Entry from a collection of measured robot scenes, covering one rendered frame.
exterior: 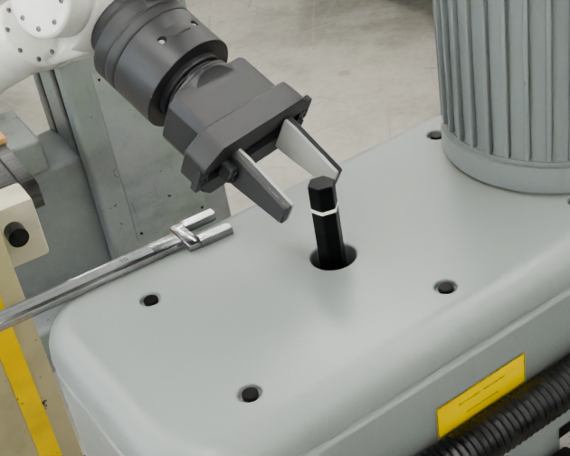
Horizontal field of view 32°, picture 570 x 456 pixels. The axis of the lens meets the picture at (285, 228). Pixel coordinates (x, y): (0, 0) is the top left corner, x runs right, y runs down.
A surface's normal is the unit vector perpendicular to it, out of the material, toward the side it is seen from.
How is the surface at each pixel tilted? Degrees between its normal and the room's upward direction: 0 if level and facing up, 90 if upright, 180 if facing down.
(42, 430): 90
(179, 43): 33
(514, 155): 90
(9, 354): 90
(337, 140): 0
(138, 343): 0
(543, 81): 90
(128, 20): 44
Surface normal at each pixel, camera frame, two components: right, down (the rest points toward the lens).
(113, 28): -0.33, -0.02
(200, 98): 0.24, -0.58
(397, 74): -0.14, -0.83
